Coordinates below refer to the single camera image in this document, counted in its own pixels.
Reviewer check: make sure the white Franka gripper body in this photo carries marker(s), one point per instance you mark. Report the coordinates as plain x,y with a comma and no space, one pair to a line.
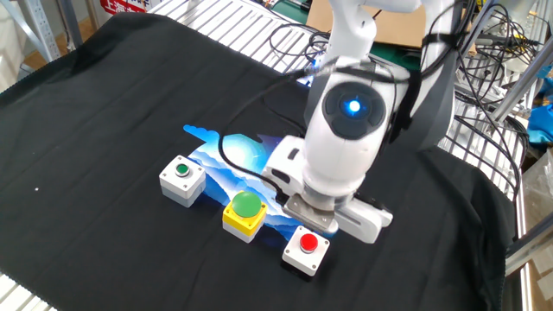
365,220

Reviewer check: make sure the white box red button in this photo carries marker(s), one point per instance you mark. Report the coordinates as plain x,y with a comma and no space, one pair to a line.
304,257

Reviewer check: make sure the yellow box green mushroom button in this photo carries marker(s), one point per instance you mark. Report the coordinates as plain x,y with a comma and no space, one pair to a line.
244,205

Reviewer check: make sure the white box small green button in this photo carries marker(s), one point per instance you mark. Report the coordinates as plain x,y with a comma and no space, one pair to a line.
181,183

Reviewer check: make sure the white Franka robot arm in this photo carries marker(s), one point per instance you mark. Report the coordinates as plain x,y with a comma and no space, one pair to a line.
341,147

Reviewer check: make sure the clear plastic bag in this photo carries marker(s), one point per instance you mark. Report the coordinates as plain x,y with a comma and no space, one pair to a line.
540,185

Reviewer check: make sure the cardboard box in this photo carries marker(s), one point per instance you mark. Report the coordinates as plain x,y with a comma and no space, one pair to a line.
397,26

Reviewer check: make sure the black cloth with blue print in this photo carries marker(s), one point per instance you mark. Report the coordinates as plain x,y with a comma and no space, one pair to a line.
86,173

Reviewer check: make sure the red and white sign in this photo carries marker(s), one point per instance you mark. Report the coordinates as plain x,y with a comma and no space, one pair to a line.
123,6

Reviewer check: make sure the perforated steel angle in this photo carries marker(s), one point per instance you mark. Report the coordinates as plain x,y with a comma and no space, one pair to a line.
43,30

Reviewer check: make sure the silver bracket on gripper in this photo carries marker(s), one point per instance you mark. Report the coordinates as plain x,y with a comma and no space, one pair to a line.
309,213

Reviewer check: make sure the grey metal rail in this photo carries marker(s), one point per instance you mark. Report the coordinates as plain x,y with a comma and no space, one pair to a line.
529,250

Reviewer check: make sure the aluminium frame post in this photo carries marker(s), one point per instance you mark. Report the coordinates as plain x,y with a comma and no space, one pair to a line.
477,26
518,86

